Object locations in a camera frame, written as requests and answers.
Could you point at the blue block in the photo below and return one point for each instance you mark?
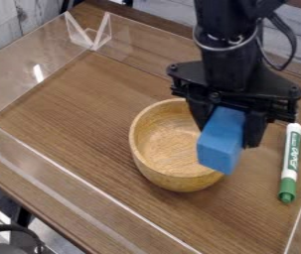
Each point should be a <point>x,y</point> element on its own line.
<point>220,142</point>

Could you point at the black metal stand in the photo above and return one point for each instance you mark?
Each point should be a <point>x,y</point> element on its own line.
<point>18,238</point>

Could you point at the clear acrylic tray wall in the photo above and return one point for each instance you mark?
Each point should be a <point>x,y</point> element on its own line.
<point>68,101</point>

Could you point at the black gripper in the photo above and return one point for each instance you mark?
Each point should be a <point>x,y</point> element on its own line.
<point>237,80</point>

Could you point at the wooden brown bowl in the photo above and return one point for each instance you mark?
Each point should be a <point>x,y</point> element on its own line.
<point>162,140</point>

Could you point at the green white dry-erase marker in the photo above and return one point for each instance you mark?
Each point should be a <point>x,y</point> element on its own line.
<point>288,179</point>

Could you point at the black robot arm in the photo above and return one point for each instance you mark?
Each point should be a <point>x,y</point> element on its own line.
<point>229,26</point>

